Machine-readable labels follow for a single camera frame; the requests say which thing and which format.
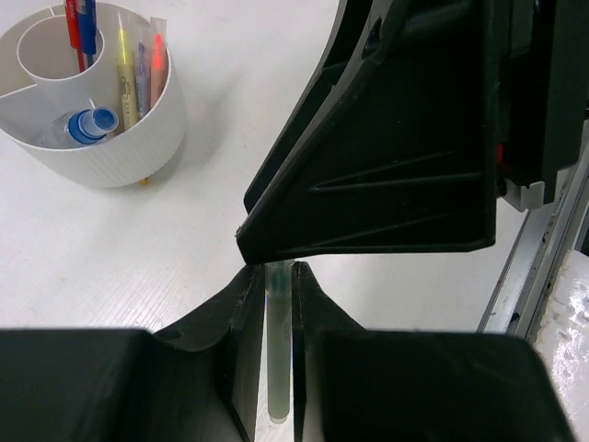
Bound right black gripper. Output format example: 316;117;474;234
482;1;588;212

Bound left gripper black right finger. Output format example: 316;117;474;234
292;262;574;441

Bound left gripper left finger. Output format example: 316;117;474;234
1;266;264;441

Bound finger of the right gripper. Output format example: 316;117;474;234
237;1;500;264

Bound grey clear pen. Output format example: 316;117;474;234
265;260;295;424

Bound orange gel pen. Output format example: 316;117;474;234
150;17;167;109

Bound clear blue-capped glue bottle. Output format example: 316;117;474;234
35;107;119;149

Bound blue ballpoint pen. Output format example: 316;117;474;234
75;0;97;67

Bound red ballpoint pen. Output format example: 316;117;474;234
64;0;86;73

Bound purple gel pen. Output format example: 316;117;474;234
135;42;150;119

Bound pale yellow gel pen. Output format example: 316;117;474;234
117;12;139;130

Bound white round compartment container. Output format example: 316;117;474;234
1;3;187;188

